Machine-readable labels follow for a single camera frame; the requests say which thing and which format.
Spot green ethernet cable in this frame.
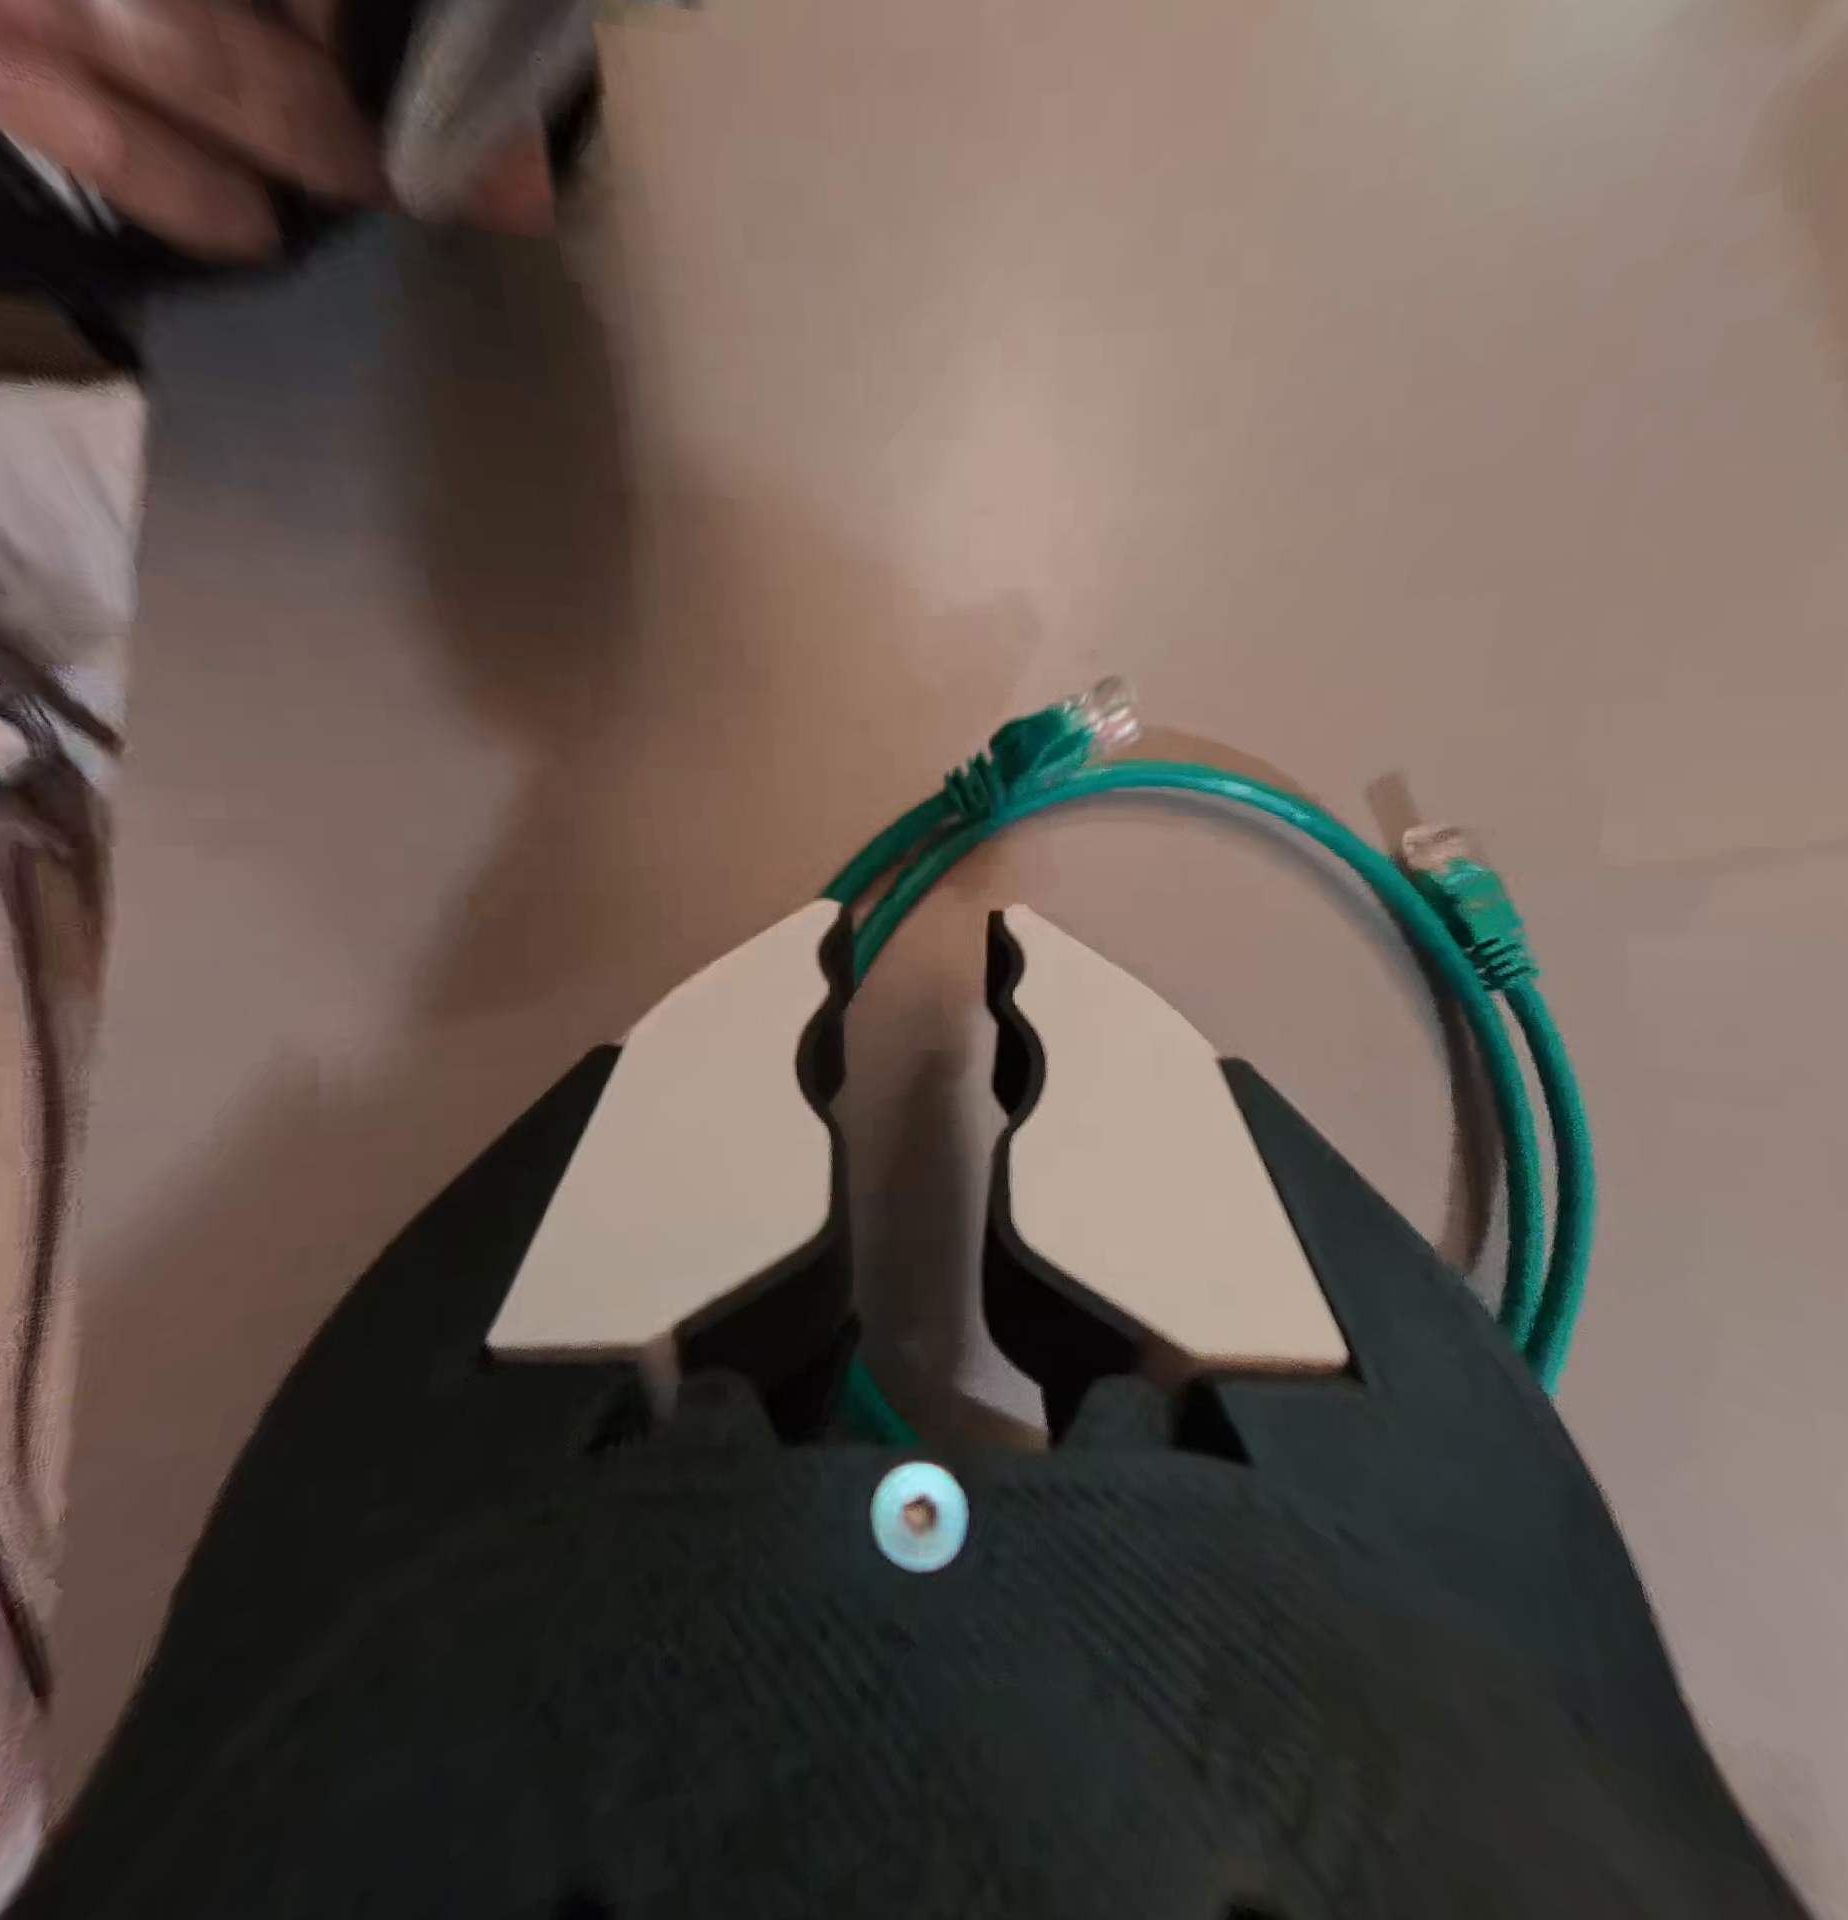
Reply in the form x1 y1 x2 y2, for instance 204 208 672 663
826 674 1602 1448

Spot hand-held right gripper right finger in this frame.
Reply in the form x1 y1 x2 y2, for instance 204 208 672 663
983 905 1351 1441

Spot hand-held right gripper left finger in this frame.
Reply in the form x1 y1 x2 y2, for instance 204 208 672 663
486 900 861 1441

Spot person's left hand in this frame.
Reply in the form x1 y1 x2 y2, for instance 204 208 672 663
0 0 557 257

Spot grey desk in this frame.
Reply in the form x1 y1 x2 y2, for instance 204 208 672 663
53 0 1848 1920

